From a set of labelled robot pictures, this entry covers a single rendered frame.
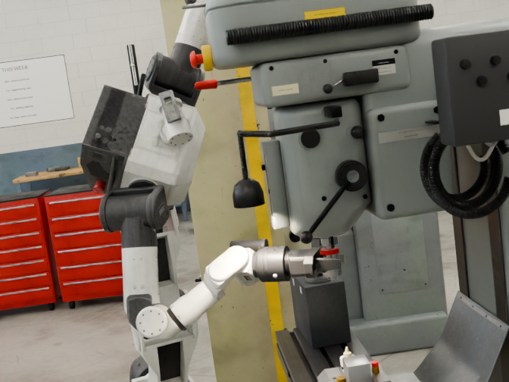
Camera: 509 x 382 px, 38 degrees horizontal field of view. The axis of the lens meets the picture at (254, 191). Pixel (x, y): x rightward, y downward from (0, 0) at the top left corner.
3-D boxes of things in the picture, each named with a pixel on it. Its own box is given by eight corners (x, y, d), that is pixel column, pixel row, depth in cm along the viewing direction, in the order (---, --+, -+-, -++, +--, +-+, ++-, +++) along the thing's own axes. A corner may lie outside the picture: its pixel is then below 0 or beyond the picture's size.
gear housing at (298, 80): (265, 108, 163) (259, 63, 162) (254, 107, 187) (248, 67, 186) (413, 88, 166) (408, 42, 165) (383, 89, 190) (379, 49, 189)
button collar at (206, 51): (204, 70, 170) (201, 44, 169) (204, 72, 176) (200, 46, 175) (213, 70, 170) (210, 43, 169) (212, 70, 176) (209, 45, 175)
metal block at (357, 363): (350, 392, 166) (347, 367, 165) (345, 382, 172) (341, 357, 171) (373, 389, 166) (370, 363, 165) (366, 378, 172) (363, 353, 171)
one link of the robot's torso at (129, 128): (68, 218, 214) (73, 158, 183) (103, 123, 230) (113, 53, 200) (168, 247, 217) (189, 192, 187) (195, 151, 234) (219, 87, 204)
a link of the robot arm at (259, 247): (266, 273, 181) (222, 275, 184) (278, 289, 190) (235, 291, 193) (269, 231, 186) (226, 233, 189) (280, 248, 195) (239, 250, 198)
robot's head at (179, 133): (164, 151, 193) (170, 134, 185) (154, 119, 196) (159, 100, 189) (189, 148, 195) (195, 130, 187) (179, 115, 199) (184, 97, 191)
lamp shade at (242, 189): (229, 206, 174) (226, 180, 173) (257, 201, 177) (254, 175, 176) (241, 209, 167) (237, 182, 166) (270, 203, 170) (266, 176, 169)
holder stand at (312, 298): (312, 349, 218) (304, 283, 216) (295, 327, 240) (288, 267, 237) (351, 341, 220) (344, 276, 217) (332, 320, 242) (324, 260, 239)
